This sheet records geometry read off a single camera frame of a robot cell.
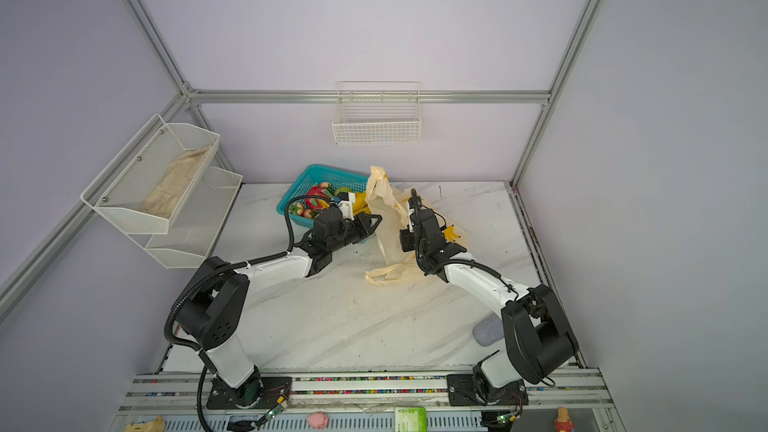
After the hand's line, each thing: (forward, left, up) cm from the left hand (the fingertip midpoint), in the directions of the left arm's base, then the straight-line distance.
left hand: (383, 218), depth 86 cm
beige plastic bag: (+5, -2, +1) cm, 5 cm away
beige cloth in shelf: (-3, +56, +11) cm, 57 cm away
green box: (-47, -7, -16) cm, 50 cm away
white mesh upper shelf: (0, +63, +12) cm, 64 cm away
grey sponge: (-27, -29, -15) cm, 43 cm away
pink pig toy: (-47, +14, -18) cm, 52 cm away
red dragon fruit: (+15, +25, -11) cm, 31 cm away
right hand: (0, -8, -2) cm, 8 cm away
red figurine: (-48, -43, -16) cm, 66 cm away
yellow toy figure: (-48, +52, -17) cm, 73 cm away
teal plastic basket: (+29, +20, -11) cm, 37 cm away
